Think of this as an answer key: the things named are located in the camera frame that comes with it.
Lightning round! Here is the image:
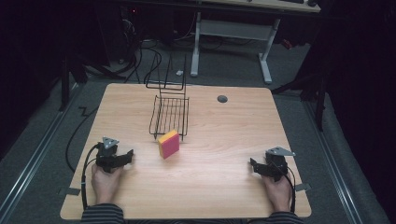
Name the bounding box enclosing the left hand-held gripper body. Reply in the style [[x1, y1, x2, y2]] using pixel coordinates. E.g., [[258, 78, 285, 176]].
[[94, 136, 127, 174]]

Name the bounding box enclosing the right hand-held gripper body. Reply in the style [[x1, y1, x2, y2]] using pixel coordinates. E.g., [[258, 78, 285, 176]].
[[255, 146, 297, 183]]

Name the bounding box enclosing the pink and yellow sponge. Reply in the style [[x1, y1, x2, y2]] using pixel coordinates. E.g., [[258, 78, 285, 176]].
[[157, 129, 181, 161]]

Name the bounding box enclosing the black wire rack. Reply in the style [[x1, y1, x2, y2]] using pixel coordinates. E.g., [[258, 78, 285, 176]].
[[145, 52, 191, 142]]

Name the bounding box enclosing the person's left hand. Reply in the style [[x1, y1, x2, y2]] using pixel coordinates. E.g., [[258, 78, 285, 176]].
[[91, 163, 124, 206]]

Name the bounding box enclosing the person's right hand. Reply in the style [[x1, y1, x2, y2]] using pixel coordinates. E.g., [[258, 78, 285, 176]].
[[261, 172, 294, 214]]

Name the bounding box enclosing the grey tape piece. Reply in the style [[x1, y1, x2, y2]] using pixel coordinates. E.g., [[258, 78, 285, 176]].
[[294, 182, 312, 192], [58, 187, 82, 197]]

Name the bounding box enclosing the black stand leg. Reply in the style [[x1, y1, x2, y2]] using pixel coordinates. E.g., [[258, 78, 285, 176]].
[[58, 55, 71, 112], [314, 77, 327, 133]]

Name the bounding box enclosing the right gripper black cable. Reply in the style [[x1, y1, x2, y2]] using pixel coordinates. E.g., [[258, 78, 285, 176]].
[[269, 161, 297, 214]]

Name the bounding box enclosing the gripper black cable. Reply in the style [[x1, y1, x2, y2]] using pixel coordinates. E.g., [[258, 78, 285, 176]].
[[269, 161, 297, 214], [80, 142, 104, 211]]

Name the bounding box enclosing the black floor cable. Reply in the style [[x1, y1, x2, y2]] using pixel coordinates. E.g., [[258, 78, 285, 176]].
[[64, 105, 100, 174]]

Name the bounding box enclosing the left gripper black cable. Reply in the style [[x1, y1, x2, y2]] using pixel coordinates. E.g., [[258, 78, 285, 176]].
[[80, 142, 104, 211]]

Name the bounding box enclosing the white metal desk frame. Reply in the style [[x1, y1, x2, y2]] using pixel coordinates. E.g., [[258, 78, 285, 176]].
[[190, 11, 282, 85]]

